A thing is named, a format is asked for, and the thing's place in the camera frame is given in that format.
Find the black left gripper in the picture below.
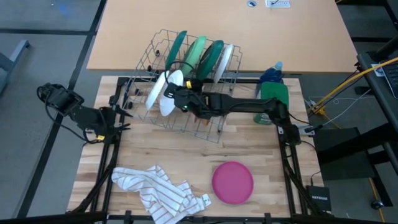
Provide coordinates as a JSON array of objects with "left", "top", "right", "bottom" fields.
[{"left": 93, "top": 105, "right": 133, "bottom": 144}]

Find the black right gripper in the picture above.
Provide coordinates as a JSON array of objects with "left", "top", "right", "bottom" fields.
[{"left": 164, "top": 82, "right": 215, "bottom": 119}]

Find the white plate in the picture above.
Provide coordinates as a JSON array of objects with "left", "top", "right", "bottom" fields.
[
  {"left": 159, "top": 69, "right": 184, "bottom": 118},
  {"left": 145, "top": 70, "right": 171, "bottom": 111},
  {"left": 213, "top": 44, "right": 234, "bottom": 84}
]

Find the dark green plate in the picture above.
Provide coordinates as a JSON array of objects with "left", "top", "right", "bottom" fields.
[{"left": 164, "top": 30, "right": 188, "bottom": 72}]

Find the light green plate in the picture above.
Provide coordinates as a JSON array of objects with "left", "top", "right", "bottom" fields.
[{"left": 181, "top": 35, "right": 208, "bottom": 77}]

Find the teal green plate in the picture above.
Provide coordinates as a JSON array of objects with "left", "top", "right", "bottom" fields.
[{"left": 196, "top": 39, "right": 224, "bottom": 81}]

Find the pink plate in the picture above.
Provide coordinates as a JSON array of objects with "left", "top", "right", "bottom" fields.
[{"left": 211, "top": 161, "right": 254, "bottom": 206}]

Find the white red-striped kitchen towel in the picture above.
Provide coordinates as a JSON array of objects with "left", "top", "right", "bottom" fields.
[{"left": 111, "top": 164, "right": 205, "bottom": 224}]

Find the blue dish soap bottle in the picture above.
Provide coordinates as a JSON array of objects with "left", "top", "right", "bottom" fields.
[{"left": 255, "top": 61, "right": 284, "bottom": 94}]

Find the green Cascade detergent tub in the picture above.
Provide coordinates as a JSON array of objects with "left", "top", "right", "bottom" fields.
[{"left": 252, "top": 81, "right": 290, "bottom": 126}]

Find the light wooden desk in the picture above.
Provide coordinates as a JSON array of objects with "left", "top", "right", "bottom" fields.
[{"left": 86, "top": 0, "right": 358, "bottom": 74}]

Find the grey metal bench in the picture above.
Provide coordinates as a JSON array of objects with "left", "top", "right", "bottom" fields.
[{"left": 0, "top": 39, "right": 30, "bottom": 94}]

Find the white desk power strip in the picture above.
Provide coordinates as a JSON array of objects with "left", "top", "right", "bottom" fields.
[{"left": 264, "top": 0, "right": 290, "bottom": 9}]

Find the black stand base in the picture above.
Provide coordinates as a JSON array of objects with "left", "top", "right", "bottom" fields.
[{"left": 312, "top": 127, "right": 377, "bottom": 181}]

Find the black side desk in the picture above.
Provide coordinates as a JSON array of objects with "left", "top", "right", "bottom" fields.
[{"left": 356, "top": 37, "right": 398, "bottom": 175}]

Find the black keyboard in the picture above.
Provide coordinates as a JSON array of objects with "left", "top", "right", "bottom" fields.
[{"left": 381, "top": 62, "right": 398, "bottom": 99}]

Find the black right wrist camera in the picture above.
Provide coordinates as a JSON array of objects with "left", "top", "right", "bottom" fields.
[{"left": 185, "top": 78, "right": 203, "bottom": 91}]

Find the grey wire dish rack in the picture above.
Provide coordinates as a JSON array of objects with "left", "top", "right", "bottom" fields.
[{"left": 123, "top": 29, "right": 243, "bottom": 144}]

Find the black aluminium table frame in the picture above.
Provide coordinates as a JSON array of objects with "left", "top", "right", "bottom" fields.
[{"left": 67, "top": 76, "right": 333, "bottom": 224}]

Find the black Netgear network switch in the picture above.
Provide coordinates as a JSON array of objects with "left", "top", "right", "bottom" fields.
[{"left": 306, "top": 185, "right": 332, "bottom": 212}]

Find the yellow cable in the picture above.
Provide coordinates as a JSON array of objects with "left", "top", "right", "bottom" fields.
[
  {"left": 310, "top": 56, "right": 398, "bottom": 118},
  {"left": 368, "top": 177, "right": 386, "bottom": 223}
]

